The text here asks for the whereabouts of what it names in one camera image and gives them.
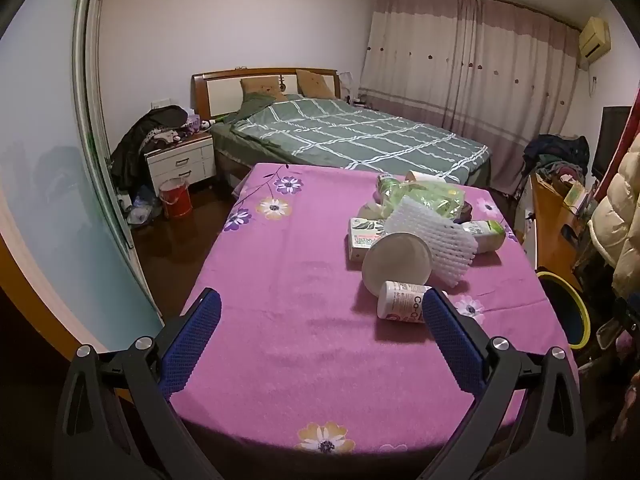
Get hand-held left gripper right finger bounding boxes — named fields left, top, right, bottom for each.
left=415, top=287, right=588, bottom=480

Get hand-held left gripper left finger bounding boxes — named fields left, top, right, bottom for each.
left=52, top=287, right=223, bottom=480

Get white bottle with red print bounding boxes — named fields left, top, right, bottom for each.
left=377, top=280, right=448, bottom=326

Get cream paper cup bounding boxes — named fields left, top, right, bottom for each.
left=362, top=232, right=433, bottom=297

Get white foam fruit net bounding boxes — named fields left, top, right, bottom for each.
left=382, top=196, right=479, bottom=288

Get white bottle with green label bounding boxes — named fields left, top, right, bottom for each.
left=460, top=220, right=506, bottom=254

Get yellow rimmed trash bin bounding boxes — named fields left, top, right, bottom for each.
left=536, top=271, right=592, bottom=350

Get leaf print carton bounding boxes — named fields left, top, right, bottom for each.
left=347, top=216, right=388, bottom=262

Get green plastic bag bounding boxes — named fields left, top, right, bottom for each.
left=376, top=177, right=466, bottom=223

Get pink floral blanket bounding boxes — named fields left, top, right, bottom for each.
left=167, top=161, right=576, bottom=463

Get red bucket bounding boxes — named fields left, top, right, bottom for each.
left=159, top=177, right=193, bottom=219

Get plastic bags on floor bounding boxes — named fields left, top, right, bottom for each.
left=122, top=187, right=163, bottom=226

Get wooden side desk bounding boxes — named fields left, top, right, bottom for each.
left=530, top=172, right=588, bottom=286

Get white wooden nightstand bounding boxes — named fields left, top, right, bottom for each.
left=145, top=132, right=217, bottom=183

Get glass sliding wardrobe door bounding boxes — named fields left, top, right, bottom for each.
left=0, top=0, right=166, bottom=356

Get dark clothes pile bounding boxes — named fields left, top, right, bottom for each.
left=110, top=105, right=201, bottom=193

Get white puffer jacket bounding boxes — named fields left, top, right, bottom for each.
left=587, top=135, right=640, bottom=301

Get dark laundry heap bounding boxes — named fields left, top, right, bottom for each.
left=522, top=134, right=591, bottom=186

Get green plaid quilt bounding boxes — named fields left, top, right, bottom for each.
left=210, top=95, right=491, bottom=186

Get wooden bed headboard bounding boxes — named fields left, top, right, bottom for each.
left=191, top=67, right=346, bottom=118

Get black television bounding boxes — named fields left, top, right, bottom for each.
left=592, top=106, right=633, bottom=181

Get brown pillow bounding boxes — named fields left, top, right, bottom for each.
left=240, top=77, right=287, bottom=99
left=296, top=69, right=335, bottom=98

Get pink striped curtain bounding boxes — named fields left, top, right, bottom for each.
left=357, top=0, right=583, bottom=196

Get yellowed air conditioner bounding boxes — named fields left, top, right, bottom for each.
left=577, top=16, right=612, bottom=71

